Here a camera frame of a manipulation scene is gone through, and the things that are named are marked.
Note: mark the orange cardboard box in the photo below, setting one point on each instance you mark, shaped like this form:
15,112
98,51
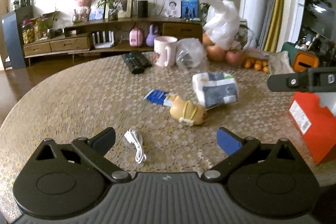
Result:
317,129

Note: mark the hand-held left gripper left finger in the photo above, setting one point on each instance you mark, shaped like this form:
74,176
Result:
105,139

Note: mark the round desktop with patterned cloth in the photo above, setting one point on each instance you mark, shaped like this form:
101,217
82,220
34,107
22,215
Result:
78,98

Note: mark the wooden photo frame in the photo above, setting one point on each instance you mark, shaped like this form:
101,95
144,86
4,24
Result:
123,7

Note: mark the pink mug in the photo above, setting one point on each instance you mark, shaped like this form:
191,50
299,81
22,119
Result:
164,52

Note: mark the clear bag with dark item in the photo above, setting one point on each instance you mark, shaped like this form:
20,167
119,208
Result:
190,54

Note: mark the white plastic bag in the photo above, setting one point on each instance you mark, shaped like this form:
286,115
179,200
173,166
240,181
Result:
223,24

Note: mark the blue packet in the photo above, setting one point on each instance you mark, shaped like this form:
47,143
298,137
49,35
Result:
156,96

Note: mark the crumpled translucent bag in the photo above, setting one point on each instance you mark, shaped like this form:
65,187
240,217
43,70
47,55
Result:
279,62

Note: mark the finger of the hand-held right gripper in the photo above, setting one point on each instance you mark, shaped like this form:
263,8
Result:
283,82

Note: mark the pink plush bear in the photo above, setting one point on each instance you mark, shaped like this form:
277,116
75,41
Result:
84,6

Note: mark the black speaker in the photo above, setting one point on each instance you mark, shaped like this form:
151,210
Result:
142,8

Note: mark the plant in glass vase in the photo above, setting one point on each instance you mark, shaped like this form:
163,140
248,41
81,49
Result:
113,10

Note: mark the green and orange desktop bin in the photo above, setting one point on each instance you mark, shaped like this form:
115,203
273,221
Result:
302,58

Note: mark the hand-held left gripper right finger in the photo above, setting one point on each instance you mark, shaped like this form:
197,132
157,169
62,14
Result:
229,141

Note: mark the yellow dog plush toy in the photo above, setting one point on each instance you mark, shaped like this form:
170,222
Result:
187,111

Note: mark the small potted plant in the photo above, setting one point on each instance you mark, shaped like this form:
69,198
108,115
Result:
50,26

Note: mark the red apple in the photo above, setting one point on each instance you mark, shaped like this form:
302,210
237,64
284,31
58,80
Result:
235,58

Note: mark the portrait photo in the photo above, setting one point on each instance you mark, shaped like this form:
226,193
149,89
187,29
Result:
172,8

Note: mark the wooden tv cabinet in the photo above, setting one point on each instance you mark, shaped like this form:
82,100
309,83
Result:
73,41

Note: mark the purple toy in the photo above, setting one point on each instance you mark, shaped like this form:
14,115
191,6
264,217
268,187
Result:
152,37

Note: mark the jar with yellow contents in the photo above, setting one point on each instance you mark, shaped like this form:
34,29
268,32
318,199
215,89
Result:
28,32

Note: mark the black remote control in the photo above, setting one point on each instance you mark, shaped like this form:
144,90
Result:
141,60
133,64

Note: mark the white and grey tissue pack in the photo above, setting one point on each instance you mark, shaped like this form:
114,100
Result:
216,90

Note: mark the blue picture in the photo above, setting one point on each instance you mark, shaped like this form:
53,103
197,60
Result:
189,7

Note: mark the white router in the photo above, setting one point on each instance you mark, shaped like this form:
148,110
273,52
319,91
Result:
103,40

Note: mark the pile of tangerines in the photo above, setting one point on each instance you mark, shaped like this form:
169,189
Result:
256,65

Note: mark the small photo frame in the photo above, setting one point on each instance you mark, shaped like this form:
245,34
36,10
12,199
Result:
96,11

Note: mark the blue grey appliance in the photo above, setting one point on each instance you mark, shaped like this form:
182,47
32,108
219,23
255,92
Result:
13,40

